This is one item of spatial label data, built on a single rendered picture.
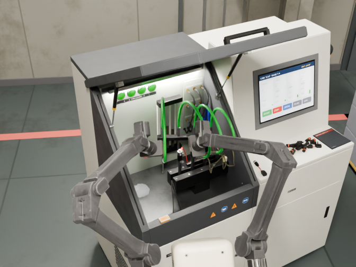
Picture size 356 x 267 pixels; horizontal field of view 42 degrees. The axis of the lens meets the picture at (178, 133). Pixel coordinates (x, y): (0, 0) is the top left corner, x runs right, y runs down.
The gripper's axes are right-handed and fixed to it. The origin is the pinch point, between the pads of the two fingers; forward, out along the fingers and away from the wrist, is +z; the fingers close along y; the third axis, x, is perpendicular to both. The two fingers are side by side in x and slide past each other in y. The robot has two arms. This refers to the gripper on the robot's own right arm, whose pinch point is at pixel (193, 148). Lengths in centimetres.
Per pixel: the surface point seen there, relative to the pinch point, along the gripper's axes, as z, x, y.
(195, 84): 25.6, -14.1, 38.4
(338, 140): 30, -97, -4
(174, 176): 28.9, 5.8, -10.5
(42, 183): 185, 88, 9
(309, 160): 22, -71, -14
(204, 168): 27.2, -11.0, -9.1
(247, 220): 34, -32, -41
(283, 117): 28, -63, 13
